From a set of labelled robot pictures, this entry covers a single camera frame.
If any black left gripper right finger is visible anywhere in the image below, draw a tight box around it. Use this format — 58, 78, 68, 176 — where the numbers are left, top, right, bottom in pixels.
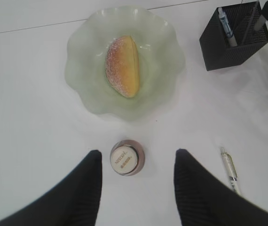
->
173, 149, 268, 226

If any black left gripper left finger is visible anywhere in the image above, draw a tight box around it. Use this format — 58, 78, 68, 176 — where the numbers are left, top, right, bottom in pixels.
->
0, 150, 102, 226

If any blue-grey ballpoint pen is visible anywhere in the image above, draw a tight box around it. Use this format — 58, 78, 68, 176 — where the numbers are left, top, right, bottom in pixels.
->
218, 7, 237, 47

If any brown Nescafe coffee bottle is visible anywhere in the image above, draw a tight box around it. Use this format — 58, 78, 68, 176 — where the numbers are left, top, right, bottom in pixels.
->
110, 139, 145, 176

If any yellow bread roll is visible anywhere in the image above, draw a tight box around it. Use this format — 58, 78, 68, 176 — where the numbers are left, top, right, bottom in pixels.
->
105, 36, 140, 98

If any cream yellow ballpoint pen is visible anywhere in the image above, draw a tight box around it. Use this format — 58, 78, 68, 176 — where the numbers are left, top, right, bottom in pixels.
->
220, 146, 241, 195

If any black mesh pen holder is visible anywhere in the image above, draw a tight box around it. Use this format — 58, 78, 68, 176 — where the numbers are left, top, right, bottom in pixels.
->
199, 1, 268, 71

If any pale green wavy glass plate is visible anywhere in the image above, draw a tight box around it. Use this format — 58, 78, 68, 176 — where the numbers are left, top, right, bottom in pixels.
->
65, 6, 185, 121

